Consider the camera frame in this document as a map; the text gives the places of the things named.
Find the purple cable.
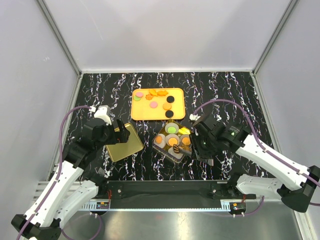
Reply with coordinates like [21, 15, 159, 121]
[16, 104, 104, 240]
[189, 99, 320, 216]

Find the pink green cookie upper left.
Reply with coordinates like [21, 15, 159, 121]
[135, 91, 144, 98]

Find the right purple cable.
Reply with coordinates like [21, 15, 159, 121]
[189, 99, 320, 216]

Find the white paper cup bottom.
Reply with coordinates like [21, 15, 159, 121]
[168, 147, 184, 159]

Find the small orange flower cookie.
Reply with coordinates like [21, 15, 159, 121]
[145, 94, 153, 100]

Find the white paper cup top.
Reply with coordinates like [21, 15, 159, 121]
[165, 122, 179, 134]

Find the orange plastic tray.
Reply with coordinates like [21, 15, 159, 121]
[130, 88, 186, 121]

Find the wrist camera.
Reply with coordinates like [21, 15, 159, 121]
[89, 105, 112, 126]
[189, 113, 221, 135]

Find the orange fish cookie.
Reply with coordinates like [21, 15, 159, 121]
[149, 89, 158, 97]

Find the green pink round cookie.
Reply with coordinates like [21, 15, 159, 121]
[167, 126, 176, 134]

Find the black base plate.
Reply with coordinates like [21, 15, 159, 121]
[97, 180, 256, 212]

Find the black round cookie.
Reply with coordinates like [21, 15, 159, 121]
[166, 96, 175, 103]
[165, 110, 174, 119]

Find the black round cookie lower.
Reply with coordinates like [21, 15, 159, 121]
[165, 110, 174, 119]

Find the gold box lid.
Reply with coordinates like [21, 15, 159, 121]
[105, 123, 144, 163]

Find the orange round cookie right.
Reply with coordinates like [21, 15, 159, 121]
[163, 103, 172, 111]

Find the orange leaf cookie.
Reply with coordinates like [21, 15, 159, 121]
[157, 90, 169, 97]

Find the black round cookie upper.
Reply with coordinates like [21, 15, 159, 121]
[166, 96, 175, 103]

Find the white paper cup right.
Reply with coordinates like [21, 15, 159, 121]
[179, 134, 191, 147]

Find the white paper cup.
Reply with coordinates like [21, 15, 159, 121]
[153, 133, 166, 149]
[168, 147, 184, 159]
[179, 134, 191, 147]
[165, 122, 179, 134]
[165, 134, 180, 147]

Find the white paper cup centre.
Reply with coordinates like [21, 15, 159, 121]
[165, 134, 180, 147]

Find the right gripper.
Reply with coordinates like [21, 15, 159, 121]
[188, 131, 218, 160]

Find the orange waffle cookie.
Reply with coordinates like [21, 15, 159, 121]
[181, 137, 191, 146]

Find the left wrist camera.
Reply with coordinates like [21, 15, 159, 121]
[89, 105, 112, 126]

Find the white paper cup left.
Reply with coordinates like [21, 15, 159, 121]
[153, 133, 166, 149]

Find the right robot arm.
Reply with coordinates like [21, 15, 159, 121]
[190, 121, 320, 213]

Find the orange round cookie bottom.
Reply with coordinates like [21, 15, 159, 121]
[168, 137, 179, 147]

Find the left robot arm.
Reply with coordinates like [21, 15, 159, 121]
[11, 118, 130, 240]

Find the clear cookie box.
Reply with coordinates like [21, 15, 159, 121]
[152, 119, 192, 164]

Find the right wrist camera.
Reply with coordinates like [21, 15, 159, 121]
[189, 113, 221, 135]

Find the orange round cookie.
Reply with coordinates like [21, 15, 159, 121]
[163, 103, 172, 111]
[168, 137, 179, 147]

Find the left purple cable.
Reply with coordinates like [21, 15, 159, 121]
[16, 104, 104, 240]

